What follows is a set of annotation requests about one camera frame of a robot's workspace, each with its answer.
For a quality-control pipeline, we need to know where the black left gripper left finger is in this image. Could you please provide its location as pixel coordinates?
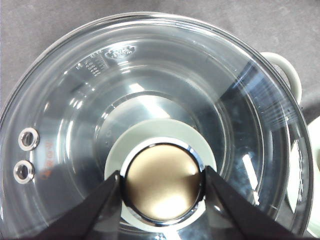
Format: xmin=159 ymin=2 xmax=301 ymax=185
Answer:
xmin=30 ymin=170 xmax=122 ymax=240

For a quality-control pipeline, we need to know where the green plate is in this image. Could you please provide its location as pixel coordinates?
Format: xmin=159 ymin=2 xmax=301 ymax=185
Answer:
xmin=287 ymin=115 xmax=320 ymax=240

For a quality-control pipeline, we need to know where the green electric steamer pot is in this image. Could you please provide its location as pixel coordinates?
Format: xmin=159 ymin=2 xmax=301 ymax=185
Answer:
xmin=260 ymin=52 xmax=302 ymax=104

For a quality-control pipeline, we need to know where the glass lid with green knob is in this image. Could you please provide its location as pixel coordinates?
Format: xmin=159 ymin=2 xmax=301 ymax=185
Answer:
xmin=0 ymin=12 xmax=314 ymax=240

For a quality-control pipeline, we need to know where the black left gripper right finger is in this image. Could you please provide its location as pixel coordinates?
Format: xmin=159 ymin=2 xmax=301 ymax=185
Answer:
xmin=202 ymin=165 xmax=311 ymax=240

